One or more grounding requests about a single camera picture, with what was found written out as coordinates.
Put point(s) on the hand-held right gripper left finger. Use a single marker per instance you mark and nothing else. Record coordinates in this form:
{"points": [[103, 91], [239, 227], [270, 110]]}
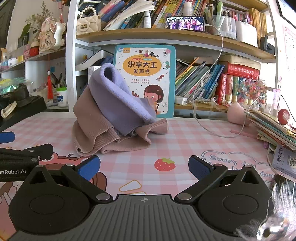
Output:
{"points": [[89, 168]]}

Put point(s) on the white and blue book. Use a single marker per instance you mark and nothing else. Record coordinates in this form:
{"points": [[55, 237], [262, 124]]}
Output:
{"points": [[285, 161]]}

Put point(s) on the white storage organizer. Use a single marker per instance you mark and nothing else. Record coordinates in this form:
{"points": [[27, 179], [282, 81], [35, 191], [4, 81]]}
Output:
{"points": [[246, 34]]}

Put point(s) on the clear crystal tassel charm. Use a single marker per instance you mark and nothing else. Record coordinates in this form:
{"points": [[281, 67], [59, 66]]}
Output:
{"points": [[268, 229]]}

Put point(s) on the dark brown hat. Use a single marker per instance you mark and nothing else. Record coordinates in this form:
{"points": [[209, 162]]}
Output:
{"points": [[20, 93]]}

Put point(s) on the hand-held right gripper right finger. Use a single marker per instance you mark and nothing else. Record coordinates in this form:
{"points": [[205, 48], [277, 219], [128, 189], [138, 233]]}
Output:
{"points": [[200, 168]]}

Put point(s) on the white pen cup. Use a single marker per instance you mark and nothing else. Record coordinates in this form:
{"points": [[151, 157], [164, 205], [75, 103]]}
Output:
{"points": [[62, 98]]}

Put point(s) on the row of slanted books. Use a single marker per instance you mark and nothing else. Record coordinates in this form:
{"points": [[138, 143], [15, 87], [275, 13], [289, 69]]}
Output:
{"points": [[196, 78]]}

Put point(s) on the colourful paper flower bunch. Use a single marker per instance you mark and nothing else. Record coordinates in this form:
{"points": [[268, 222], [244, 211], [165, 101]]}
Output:
{"points": [[252, 89]]}

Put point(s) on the clear pen organizer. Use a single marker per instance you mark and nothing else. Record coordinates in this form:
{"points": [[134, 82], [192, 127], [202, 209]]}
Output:
{"points": [[224, 25]]}

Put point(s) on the white and orange carton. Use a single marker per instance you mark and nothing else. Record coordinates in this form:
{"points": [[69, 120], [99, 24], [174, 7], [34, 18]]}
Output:
{"points": [[93, 69]]}

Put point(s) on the stack of thin books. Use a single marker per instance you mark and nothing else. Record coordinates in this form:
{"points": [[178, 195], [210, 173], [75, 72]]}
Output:
{"points": [[270, 129]]}

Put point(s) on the floral cat figurine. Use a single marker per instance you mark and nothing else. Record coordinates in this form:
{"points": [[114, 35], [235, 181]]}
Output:
{"points": [[49, 34]]}

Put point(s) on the green potted plant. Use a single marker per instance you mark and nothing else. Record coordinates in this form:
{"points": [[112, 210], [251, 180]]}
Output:
{"points": [[25, 30]]}

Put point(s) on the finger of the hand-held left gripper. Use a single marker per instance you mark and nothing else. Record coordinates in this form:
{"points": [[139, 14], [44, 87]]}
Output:
{"points": [[27, 153], [6, 137]]}

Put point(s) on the red standing dictionary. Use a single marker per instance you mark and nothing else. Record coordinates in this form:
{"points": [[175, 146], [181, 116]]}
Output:
{"points": [[223, 88]]}

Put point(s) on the pink plush toy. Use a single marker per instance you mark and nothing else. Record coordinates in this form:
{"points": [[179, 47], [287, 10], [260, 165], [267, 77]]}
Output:
{"points": [[235, 114]]}

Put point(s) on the red tassel ornament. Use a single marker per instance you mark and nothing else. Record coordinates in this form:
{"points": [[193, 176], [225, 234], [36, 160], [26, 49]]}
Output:
{"points": [[49, 82]]}

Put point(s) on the red round gadget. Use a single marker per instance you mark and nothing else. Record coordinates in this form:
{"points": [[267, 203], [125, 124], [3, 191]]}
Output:
{"points": [[283, 115]]}

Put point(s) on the white charger plug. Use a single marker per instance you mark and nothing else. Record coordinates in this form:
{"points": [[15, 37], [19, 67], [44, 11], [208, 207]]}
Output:
{"points": [[181, 100]]}

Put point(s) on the black box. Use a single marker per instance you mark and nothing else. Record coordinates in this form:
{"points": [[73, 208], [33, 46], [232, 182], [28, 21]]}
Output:
{"points": [[27, 107]]}

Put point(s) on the pink and purple sweater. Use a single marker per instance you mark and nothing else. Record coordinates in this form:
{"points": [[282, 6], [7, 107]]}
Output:
{"points": [[108, 111]]}

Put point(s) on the smartphone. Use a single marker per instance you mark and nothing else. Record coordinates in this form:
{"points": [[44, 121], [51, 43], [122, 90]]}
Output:
{"points": [[185, 23]]}

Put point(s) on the row of yellow books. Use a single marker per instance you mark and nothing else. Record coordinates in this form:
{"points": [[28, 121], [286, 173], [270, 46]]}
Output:
{"points": [[257, 20]]}

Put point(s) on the white quilted pearl handbag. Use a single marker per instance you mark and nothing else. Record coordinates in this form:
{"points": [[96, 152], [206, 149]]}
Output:
{"points": [[89, 24]]}

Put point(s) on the iridescent foil bag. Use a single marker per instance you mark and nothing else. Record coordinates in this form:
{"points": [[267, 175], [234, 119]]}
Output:
{"points": [[9, 85]]}

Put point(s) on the red thick lying dictionary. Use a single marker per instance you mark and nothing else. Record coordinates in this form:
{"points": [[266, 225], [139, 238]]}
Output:
{"points": [[242, 71]]}

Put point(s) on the wooden and white bookshelf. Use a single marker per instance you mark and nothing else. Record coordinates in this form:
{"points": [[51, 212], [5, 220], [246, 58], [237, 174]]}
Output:
{"points": [[143, 35]]}

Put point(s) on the teal children's picture book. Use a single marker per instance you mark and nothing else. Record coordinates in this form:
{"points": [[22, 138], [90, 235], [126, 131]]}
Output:
{"points": [[143, 67]]}

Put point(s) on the white spray bottle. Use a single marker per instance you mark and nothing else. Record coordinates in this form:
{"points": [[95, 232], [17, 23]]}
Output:
{"points": [[147, 19]]}

